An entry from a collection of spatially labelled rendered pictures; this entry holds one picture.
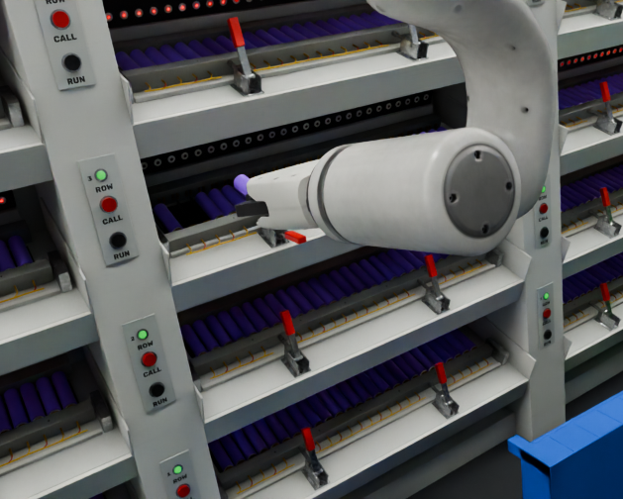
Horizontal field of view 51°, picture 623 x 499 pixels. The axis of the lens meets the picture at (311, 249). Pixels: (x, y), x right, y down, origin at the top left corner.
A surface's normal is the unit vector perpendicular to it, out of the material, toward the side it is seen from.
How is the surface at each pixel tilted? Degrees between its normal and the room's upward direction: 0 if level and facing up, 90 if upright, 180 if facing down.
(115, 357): 90
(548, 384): 90
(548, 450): 0
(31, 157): 111
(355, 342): 21
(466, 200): 81
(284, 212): 92
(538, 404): 90
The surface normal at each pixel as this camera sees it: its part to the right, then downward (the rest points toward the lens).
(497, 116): -0.82, 0.25
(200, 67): 0.53, 0.54
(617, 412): -0.15, -0.93
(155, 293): 0.51, 0.21
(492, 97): -0.83, 0.41
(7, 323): 0.05, -0.79
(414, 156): -0.72, -0.53
